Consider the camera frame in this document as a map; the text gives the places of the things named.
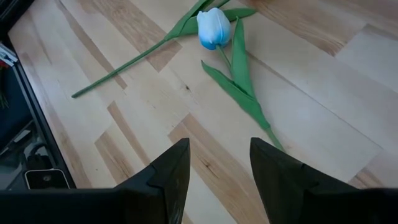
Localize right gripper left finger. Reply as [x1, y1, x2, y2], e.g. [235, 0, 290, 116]
[114, 138, 192, 224]

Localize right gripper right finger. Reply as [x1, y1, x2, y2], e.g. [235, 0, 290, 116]
[249, 137, 357, 224]

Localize white blue-tipped artificial tulip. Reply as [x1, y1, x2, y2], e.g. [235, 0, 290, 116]
[195, 7, 285, 152]

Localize black aluminium table frame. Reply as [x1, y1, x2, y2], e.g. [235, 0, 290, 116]
[0, 0, 77, 189]

